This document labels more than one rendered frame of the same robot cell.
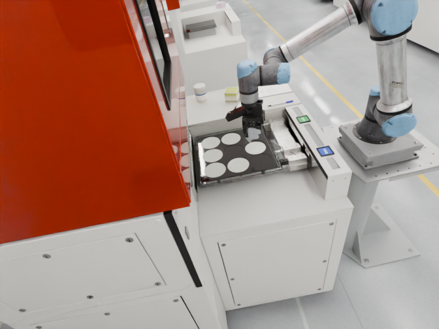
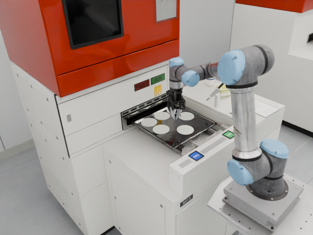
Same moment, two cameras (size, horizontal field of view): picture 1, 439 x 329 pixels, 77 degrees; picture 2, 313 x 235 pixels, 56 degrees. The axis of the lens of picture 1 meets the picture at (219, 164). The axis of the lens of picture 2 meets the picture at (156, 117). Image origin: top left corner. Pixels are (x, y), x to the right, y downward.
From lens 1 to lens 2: 1.18 m
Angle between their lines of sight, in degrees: 40
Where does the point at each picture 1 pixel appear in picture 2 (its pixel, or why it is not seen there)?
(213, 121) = (189, 98)
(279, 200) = (153, 164)
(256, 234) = (124, 169)
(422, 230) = not seen: outside the picture
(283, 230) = (136, 181)
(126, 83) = (41, 25)
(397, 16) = (226, 71)
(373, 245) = not seen: outside the picture
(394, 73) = (234, 119)
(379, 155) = (233, 195)
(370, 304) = not seen: outside the picture
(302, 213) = (148, 179)
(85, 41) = (33, 6)
